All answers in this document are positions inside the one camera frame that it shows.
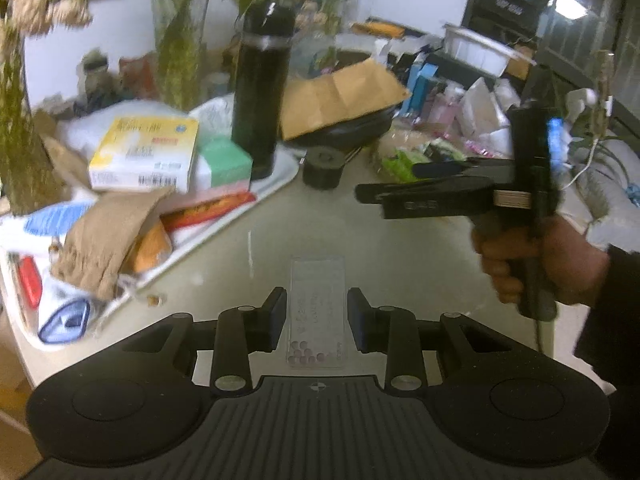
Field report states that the white plastic tray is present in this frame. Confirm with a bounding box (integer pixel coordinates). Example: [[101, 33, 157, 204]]
[[0, 95, 307, 352]]

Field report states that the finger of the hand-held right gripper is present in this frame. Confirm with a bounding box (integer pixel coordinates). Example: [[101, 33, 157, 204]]
[[354, 177, 532, 220], [412, 156, 517, 181]]

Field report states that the pink liquid bottle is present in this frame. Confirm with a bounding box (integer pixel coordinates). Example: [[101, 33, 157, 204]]
[[434, 89, 462, 122]]

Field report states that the orange packet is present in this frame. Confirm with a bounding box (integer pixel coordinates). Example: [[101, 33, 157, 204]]
[[122, 219, 174, 274]]

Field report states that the white plastic bag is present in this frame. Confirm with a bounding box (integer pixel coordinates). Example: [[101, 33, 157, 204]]
[[456, 76, 512, 139]]

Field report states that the person's right forearm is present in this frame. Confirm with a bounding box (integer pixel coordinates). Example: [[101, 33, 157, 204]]
[[574, 244, 640, 480]]

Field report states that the brown cloth pouch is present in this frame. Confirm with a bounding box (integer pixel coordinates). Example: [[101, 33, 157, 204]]
[[51, 187, 176, 302]]

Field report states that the white food container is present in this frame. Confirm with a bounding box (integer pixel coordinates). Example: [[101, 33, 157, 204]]
[[442, 24, 522, 79]]

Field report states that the black hard case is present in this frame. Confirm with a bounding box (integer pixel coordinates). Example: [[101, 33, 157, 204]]
[[284, 104, 397, 152]]

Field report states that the green tissue pack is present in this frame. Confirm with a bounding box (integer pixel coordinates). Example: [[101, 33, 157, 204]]
[[194, 138, 254, 194]]

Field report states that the blue carton box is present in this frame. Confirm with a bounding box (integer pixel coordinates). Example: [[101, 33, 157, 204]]
[[406, 59, 437, 114]]

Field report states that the blue plastic loop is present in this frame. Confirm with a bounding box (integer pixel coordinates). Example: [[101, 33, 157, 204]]
[[37, 297, 94, 345]]

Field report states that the black thermos flask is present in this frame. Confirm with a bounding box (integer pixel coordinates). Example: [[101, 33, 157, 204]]
[[231, 2, 296, 181]]

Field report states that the person's right hand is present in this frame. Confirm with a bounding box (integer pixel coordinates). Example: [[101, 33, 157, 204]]
[[472, 214, 612, 307]]

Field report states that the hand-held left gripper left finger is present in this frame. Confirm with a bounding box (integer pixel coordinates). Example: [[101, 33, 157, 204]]
[[100, 287, 288, 395]]

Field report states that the tall glass vase with stems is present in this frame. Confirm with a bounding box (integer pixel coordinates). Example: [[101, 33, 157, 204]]
[[146, 0, 209, 112], [0, 22, 72, 217]]

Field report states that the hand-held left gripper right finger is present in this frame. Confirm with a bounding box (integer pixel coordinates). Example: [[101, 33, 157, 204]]
[[346, 287, 541, 393]]

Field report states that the clear plastic box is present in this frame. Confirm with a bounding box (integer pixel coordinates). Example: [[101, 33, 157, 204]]
[[284, 255, 347, 370]]

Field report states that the yellow medicine box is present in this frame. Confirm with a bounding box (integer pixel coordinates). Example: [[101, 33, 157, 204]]
[[88, 115, 200, 194]]

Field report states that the green wipes packet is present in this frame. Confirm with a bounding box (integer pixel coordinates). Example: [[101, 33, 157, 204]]
[[381, 151, 432, 182]]

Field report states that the brown paper envelope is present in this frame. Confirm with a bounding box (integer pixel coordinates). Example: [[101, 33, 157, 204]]
[[279, 57, 412, 141]]

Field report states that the glass bowl with packets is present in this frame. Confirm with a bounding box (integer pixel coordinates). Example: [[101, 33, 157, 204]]
[[374, 129, 501, 187]]

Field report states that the short black cylinder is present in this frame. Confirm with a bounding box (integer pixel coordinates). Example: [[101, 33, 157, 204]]
[[302, 146, 346, 191]]

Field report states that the red plastic item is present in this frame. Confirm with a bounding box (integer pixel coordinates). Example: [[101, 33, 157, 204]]
[[14, 254, 44, 309]]

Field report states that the glass flask with dried flowers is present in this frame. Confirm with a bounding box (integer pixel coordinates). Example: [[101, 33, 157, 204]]
[[294, 4, 342, 62]]

